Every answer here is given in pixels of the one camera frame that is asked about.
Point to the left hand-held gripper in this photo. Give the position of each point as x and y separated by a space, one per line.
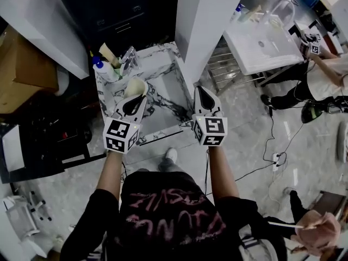
121 135

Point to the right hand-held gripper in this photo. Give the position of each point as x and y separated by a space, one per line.
210 130

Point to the cream soap dish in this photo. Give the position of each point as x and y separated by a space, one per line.
135 87

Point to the marble sink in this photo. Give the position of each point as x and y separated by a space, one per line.
163 64

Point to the person's right forearm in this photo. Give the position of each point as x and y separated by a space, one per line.
220 170

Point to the person's left forearm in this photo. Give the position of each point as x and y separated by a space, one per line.
111 170

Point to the metal rack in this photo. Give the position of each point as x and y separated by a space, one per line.
225 68

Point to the white bottle with blue pump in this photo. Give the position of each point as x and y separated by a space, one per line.
105 69

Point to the chrome faucet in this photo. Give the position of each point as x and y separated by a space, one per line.
129 58

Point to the cream tube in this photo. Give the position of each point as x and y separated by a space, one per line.
108 53

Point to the person's white shoe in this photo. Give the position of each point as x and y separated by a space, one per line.
171 154

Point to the person's grey trouser leg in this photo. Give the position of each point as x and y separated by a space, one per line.
170 167

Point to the black rack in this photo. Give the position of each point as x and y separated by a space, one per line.
49 135

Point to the dark cabinet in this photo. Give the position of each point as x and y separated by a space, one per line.
117 12

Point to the white power strip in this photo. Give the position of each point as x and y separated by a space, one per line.
276 162

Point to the white bottle with blue cap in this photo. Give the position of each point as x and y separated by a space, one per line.
238 12

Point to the black helmet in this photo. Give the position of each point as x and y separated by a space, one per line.
311 112

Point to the cardboard box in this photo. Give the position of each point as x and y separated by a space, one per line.
24 69

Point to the black printed t-shirt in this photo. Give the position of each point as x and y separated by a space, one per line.
168 216

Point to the curved chrome tap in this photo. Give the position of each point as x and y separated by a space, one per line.
284 5

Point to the white board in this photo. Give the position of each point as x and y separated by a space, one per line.
12 149

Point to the thin wooden stick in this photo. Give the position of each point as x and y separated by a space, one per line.
285 225

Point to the grey striped bag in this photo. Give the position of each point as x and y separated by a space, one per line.
254 245

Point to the brown wooden stool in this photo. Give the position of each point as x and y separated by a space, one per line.
330 202

